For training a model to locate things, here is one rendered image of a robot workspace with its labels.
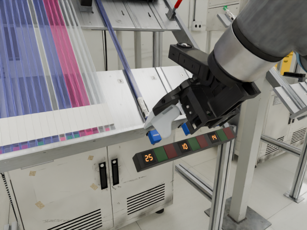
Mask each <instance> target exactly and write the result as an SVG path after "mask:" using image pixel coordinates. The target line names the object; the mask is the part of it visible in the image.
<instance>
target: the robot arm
mask: <svg viewBox="0 0 307 230"><path fill-rule="evenodd" d="M293 50H295V51H296V59H297V63H298V64H299V65H300V66H301V68H302V69H303V70H304V71H305V72H306V73H307V0H249V1H248V2H247V4H246V5H245V6H244V8H243V9H242V10H241V11H240V13H239V14H238V16H237V17H236V18H235V20H233V21H232V22H231V24H230V25H229V26H228V28H227V29H226V30H225V32H224V33H223V34H222V36H221V37H220V38H219V40H218V41H217V42H216V44H215V46H214V49H213V50H212V52H211V53H210V54H207V53H205V52H203V51H201V50H199V49H197V48H195V47H193V46H192V45H190V44H188V43H182V42H180V43H177V44H170V47H169V55H168V58H169V59H171V60H172V61H174V62H175V63H177V64H178V65H180V66H181V67H183V68H184V69H186V70H187V71H189V72H190V73H192V74H193V75H192V78H188V79H186V80H185V81H183V82H182V83H181V84H180V85H179V86H177V87H176V88H175V89H174V90H172V91H170V92H169V93H167V94H166V95H165V96H163V97H162V98H161V99H160V100H159V101H158V103H157V104H156V105H155V106H154V107H153V108H152V111H151V112H150V114H149V116H148V118H147V120H146V122H145V124H144V129H145V130H146V129H147V128H149V127H150V126H152V125H153V126H154V127H155V129H156V130H157V132H158V133H159V134H160V135H161V137H162V138H164V139H166V138H169V137H170V136H171V124H172V122H173V121H174V120H175V119H176V118H178V116H179V115H180V109H179V107H178V106H176V104H178V103H179V101H180V103H181V104H182V108H183V110H184V112H185V114H186V115H185V116H186V118H187V120H188V121H187V122H186V123H185V124H186V126H187V128H188V130H189V132H190V134H191V135H193V134H194V133H195V132H196V131H197V130H199V129H200V128H201V127H204V126H208V128H209V129H211V128H213V127H216V126H217V125H219V126H220V127H221V126H222V125H224V124H225V123H226V122H228V121H229V120H231V119H232V118H233V117H234V116H236V115H237V114H239V113H240V111H239V110H238V108H237V107H238V106H239V105H241V104H242V103H243V102H244V101H245V100H247V99H253V98H255V97H256V96H257V95H259V94H260V93H261V91H260V90H259V88H258V87H257V86H256V84H255V83H254V81H256V80H258V79H259V78H260V77H261V76H263V75H264V74H265V73H266V72H268V71H269V70H270V69H271V68H272V67H274V66H275V65H276V64H277V63H278V62H279V61H280V60H282V59H283V58H284V57H286V56H287V55H288V54H289V53H291V52H292V51H293ZM228 117H229V118H228ZM227 118H228V119H227ZM225 119H226V120H225ZM224 120H225V121H224ZM193 126H196V128H195V129H194V127H193Z"/></svg>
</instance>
